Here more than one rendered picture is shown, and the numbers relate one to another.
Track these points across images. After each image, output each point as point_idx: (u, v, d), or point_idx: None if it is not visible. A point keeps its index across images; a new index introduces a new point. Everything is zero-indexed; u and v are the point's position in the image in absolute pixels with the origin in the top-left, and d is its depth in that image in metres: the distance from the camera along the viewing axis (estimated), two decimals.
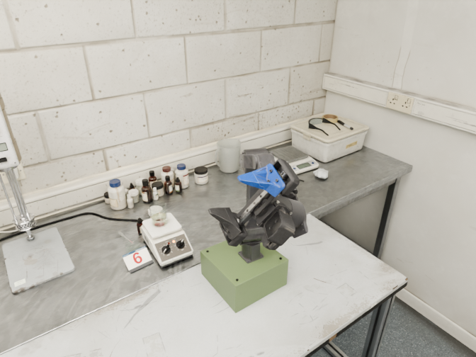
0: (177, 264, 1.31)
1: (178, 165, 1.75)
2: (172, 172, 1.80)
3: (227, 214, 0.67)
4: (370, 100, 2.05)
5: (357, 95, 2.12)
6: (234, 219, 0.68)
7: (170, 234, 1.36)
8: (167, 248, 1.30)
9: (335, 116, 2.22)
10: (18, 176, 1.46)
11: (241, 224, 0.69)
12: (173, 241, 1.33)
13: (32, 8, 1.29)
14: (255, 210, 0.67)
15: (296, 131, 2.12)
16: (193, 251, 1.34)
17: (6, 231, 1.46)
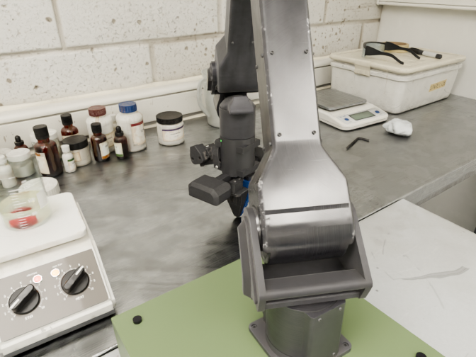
0: (61, 345, 0.43)
1: (122, 103, 0.87)
2: (113, 120, 0.92)
3: None
4: (474, 5, 1.17)
5: (445, 1, 1.23)
6: None
7: (50, 250, 0.47)
8: (23, 297, 0.41)
9: (402, 43, 1.33)
10: None
11: None
12: (54, 275, 0.45)
13: None
14: None
15: (341, 64, 1.23)
16: (114, 302, 0.46)
17: None
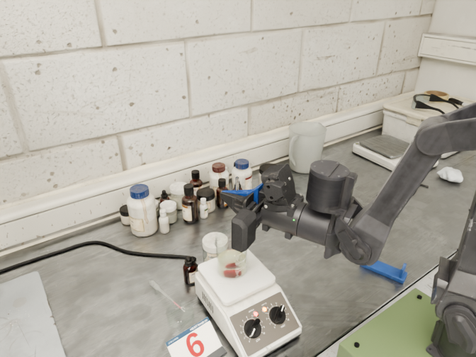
0: None
1: (238, 161, 1.10)
2: None
3: None
4: None
5: None
6: None
7: (255, 292, 0.70)
8: (256, 326, 0.64)
9: (443, 93, 1.56)
10: None
11: (259, 205, 0.61)
12: (265, 311, 0.68)
13: None
14: None
15: (394, 113, 1.46)
16: (301, 328, 0.69)
17: None
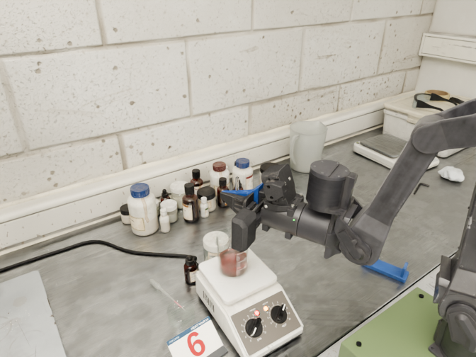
0: None
1: (239, 160, 1.09)
2: None
3: None
4: None
5: None
6: None
7: (256, 292, 0.70)
8: (258, 326, 0.64)
9: (443, 92, 1.56)
10: None
11: (259, 205, 0.61)
12: (266, 309, 0.67)
13: None
14: None
15: (394, 112, 1.46)
16: (302, 327, 0.68)
17: None
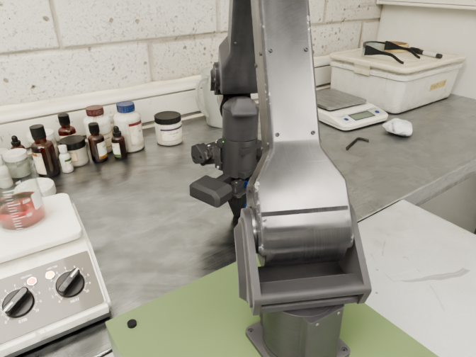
0: (55, 348, 0.42)
1: (120, 103, 0.86)
2: (111, 120, 0.91)
3: None
4: (475, 4, 1.16)
5: (445, 0, 1.22)
6: None
7: (45, 251, 0.46)
8: (18, 299, 0.41)
9: (402, 43, 1.32)
10: None
11: None
12: (49, 277, 0.44)
13: None
14: None
15: (341, 64, 1.22)
16: (110, 304, 0.45)
17: None
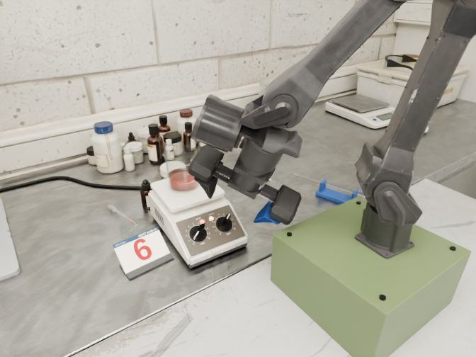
0: (219, 262, 0.68)
1: None
2: None
3: (213, 183, 0.63)
4: None
5: None
6: None
7: (203, 205, 0.72)
8: (200, 229, 0.66)
9: (416, 56, 1.58)
10: None
11: (219, 165, 0.61)
12: (212, 219, 0.70)
13: None
14: None
15: (366, 74, 1.48)
16: (247, 237, 0.71)
17: None
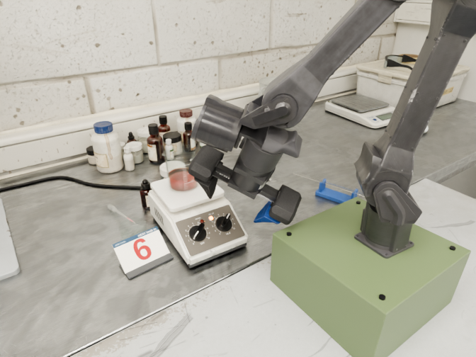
0: (219, 261, 0.68)
1: None
2: None
3: (213, 183, 0.63)
4: None
5: None
6: None
7: (203, 205, 0.72)
8: (200, 229, 0.66)
9: (416, 56, 1.58)
10: None
11: (219, 166, 0.61)
12: (211, 219, 0.70)
13: None
14: None
15: (366, 74, 1.48)
16: (247, 237, 0.71)
17: None
